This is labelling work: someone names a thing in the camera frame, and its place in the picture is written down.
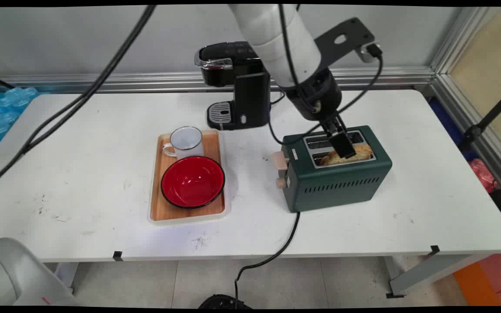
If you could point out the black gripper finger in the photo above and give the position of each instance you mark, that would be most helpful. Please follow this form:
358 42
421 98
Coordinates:
344 145
326 125

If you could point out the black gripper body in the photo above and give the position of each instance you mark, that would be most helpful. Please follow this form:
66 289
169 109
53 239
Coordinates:
320 93

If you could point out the beige toaster lever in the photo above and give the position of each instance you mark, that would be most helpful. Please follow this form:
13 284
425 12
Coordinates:
280 161

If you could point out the grey rounded robot base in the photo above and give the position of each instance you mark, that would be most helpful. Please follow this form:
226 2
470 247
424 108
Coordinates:
13 274

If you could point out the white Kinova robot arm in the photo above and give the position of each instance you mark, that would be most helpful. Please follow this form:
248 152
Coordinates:
272 39

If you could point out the toasted bread slice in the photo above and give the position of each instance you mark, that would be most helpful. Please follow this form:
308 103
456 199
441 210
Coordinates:
361 153

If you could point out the dark green toaster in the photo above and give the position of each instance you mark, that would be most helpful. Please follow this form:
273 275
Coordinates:
337 187

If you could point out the beige toaster knob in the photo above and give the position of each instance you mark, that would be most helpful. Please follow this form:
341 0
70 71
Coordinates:
281 182

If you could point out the black coffee machine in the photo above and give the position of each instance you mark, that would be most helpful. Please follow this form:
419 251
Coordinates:
244 87

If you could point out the wooden tray with white rim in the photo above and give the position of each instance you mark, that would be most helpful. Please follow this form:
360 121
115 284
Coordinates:
213 143

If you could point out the black table edge clip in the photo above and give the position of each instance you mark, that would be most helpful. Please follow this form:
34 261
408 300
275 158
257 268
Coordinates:
435 250
117 256

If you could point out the white enamel mug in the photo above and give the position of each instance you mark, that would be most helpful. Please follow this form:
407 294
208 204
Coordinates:
187 141

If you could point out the red plastic bag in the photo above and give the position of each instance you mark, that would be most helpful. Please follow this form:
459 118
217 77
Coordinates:
483 174

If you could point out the red bowl with black rim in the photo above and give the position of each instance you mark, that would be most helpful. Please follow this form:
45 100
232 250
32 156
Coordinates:
192 181

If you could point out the black tripod stand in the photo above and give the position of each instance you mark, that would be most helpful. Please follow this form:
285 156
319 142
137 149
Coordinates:
487 117

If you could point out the grey table leg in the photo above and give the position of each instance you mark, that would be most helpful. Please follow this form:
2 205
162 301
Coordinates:
429 274

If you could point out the orange floor panel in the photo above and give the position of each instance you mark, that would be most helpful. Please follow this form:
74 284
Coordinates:
479 284

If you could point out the black round floor object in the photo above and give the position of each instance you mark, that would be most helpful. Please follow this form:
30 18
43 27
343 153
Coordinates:
222 302

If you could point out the blue plastic wrap pack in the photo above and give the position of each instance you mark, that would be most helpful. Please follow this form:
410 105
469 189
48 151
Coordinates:
2 113

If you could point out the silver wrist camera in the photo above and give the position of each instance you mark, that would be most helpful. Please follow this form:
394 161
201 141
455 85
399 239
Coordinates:
370 51

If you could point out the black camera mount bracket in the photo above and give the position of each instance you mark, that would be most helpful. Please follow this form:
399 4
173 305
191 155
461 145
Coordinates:
355 30

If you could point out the aluminium frame corner post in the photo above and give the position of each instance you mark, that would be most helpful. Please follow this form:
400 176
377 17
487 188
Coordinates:
463 108

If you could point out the aluminium frame rail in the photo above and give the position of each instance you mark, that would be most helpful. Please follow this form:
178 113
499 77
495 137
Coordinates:
146 80

